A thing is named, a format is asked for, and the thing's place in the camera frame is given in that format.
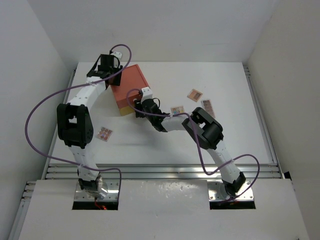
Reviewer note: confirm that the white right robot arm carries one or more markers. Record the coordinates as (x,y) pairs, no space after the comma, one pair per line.
(206,132)

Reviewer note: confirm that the small colourful eyeshadow palette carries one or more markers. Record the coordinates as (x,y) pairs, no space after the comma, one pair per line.
(177,110)

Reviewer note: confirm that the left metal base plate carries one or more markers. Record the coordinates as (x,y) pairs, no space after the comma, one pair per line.
(106,192)

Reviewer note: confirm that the yellow drawer with white knob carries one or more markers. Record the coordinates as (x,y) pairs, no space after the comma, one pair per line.
(126,110)

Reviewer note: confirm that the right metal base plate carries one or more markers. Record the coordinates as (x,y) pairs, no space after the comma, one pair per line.
(218,192)

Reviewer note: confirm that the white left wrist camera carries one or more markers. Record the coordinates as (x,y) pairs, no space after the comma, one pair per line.
(117,54)

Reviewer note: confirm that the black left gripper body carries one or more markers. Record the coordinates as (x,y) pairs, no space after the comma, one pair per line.
(115,69)

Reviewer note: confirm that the square orange blush compact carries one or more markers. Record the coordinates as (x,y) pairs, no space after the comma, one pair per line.
(194,95)

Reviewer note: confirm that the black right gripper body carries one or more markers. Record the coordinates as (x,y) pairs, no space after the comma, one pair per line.
(141,114)

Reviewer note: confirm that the aluminium rail frame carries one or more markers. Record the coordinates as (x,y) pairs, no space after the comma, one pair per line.
(59,171)

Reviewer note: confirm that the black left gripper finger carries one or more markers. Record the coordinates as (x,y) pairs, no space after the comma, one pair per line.
(107,83)
(116,80)

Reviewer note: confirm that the orange drawer with white knob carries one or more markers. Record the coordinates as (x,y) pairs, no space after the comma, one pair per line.
(121,99)

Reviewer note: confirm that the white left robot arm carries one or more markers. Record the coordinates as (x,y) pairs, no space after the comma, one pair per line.
(75,127)

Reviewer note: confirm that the long brown eyeshadow palette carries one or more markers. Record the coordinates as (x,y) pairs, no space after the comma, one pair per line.
(207,106)

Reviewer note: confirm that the orange drawer box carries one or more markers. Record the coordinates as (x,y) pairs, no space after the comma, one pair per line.
(132,78)

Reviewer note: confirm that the metal base plate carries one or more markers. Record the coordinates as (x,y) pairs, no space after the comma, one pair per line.
(218,192)
(106,192)

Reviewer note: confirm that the clear nine-pan eyeshadow palette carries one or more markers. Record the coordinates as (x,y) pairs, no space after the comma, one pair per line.
(104,134)

